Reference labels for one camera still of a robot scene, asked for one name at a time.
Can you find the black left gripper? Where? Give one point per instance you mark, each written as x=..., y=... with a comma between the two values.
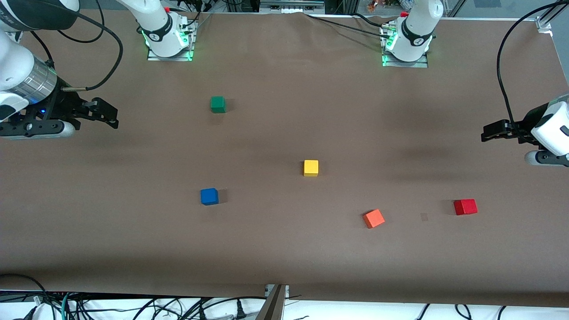
x=522, y=128

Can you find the grey support beam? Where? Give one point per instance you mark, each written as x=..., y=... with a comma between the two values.
x=272, y=309

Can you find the blue wooden block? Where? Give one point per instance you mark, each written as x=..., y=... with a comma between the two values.
x=209, y=197

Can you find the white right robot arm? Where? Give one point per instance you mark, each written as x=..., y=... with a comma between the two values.
x=22, y=75

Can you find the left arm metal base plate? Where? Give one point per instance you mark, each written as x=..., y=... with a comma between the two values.
x=409, y=65

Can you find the white power strip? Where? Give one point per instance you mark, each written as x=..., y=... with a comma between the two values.
x=291, y=5

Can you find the yellow wooden block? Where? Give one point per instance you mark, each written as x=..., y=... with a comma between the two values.
x=310, y=168

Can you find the brown table cover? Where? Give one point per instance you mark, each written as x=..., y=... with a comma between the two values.
x=284, y=249

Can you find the red wooden block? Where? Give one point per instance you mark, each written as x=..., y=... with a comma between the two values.
x=465, y=207

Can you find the metal table edge bracket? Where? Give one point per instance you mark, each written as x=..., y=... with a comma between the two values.
x=277, y=290

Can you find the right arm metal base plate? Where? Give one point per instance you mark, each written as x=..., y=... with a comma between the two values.
x=169, y=58

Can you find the orange wooden block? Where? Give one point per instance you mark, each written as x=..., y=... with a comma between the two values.
x=374, y=218

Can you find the aluminium frame corner bracket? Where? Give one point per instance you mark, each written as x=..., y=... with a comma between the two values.
x=544, y=23

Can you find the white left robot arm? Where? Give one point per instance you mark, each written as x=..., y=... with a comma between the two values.
x=418, y=26

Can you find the green wooden block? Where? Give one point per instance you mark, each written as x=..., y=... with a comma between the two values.
x=218, y=105

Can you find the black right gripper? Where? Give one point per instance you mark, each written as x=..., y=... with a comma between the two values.
x=61, y=106

